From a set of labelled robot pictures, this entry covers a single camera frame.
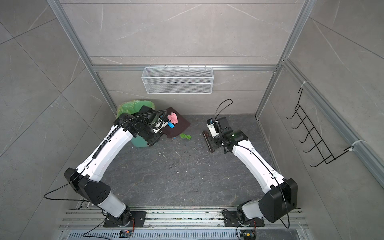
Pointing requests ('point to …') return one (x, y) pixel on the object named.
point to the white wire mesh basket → (178, 80)
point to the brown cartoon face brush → (206, 136)
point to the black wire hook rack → (320, 146)
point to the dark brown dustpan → (179, 128)
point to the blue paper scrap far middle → (170, 124)
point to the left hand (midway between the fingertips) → (156, 134)
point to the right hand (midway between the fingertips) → (214, 137)
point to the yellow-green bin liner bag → (134, 106)
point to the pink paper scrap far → (172, 117)
